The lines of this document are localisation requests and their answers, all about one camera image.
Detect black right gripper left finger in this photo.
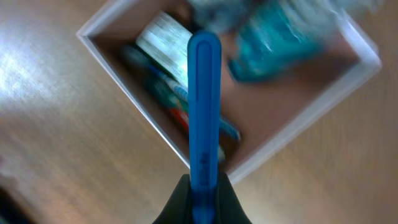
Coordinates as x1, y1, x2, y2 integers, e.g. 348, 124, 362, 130
153, 174, 193, 224

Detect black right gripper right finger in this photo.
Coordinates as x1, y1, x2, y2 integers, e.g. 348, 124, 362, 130
215, 172, 252, 224

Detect Colgate toothpaste tube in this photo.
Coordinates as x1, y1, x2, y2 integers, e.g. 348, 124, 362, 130
144, 77, 226, 164

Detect blue white toothbrush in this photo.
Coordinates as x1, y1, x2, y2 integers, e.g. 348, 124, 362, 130
121, 45, 241, 141

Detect blue razor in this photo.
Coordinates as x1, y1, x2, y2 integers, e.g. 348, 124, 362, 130
187, 31, 221, 224

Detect green white soap box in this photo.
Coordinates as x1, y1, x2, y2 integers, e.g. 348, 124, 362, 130
136, 12, 192, 88

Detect blue mouthwash bottle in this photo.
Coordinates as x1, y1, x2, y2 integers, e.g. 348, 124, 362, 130
228, 0, 343, 82

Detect foam soap pump bottle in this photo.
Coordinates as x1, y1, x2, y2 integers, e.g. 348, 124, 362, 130
187, 0, 253, 32

